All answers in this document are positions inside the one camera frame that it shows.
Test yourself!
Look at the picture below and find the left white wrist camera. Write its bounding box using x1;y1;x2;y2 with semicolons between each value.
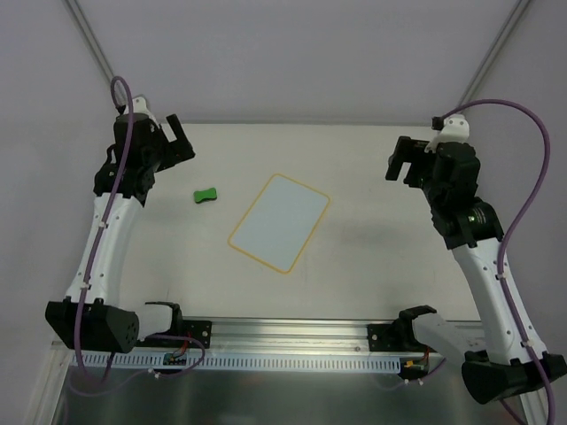
132;95;160;128

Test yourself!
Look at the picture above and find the white slotted cable duct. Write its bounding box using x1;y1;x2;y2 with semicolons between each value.
70;352;404;374

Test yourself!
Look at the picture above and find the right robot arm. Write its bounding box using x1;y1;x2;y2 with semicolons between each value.
385;136;566;405

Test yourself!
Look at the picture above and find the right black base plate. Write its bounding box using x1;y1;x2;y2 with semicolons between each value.
366;323;401;352

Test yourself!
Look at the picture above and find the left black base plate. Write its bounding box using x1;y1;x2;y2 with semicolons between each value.
183;319;213;350

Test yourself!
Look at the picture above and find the aluminium mounting rail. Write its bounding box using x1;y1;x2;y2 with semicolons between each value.
52;314;484;355

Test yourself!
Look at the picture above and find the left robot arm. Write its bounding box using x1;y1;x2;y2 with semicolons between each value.
45;112;195;353

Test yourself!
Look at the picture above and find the green whiteboard eraser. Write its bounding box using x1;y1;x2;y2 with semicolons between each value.
193;187;218;205

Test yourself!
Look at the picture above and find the left aluminium frame post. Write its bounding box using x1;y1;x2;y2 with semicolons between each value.
62;0;114;85

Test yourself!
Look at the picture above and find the aluminium frame post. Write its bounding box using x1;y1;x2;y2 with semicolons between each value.
62;0;114;85
458;0;534;105

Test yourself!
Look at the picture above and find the right aluminium frame post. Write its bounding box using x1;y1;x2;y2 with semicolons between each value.
458;0;534;105

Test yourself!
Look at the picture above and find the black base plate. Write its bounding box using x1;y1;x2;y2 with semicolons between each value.
366;323;401;352
183;319;213;350

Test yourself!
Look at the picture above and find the yellow-framed small whiteboard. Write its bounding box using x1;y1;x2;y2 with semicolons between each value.
228;174;331;274

